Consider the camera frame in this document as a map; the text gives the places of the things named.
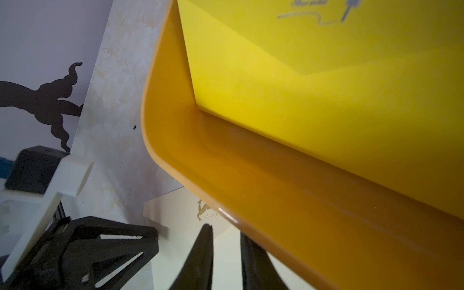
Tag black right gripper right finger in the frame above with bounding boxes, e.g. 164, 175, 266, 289
240, 233, 289, 290

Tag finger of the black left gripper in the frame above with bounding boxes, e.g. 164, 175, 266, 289
1, 216, 159, 290

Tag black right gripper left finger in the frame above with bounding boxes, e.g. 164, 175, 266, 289
170, 224, 214, 290

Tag cream envelope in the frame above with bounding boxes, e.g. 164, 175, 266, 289
143, 186, 316, 290

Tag yellow envelope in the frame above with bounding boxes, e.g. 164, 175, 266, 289
178, 1, 464, 218

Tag yellow plastic storage box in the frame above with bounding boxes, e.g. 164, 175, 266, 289
141, 1, 464, 290

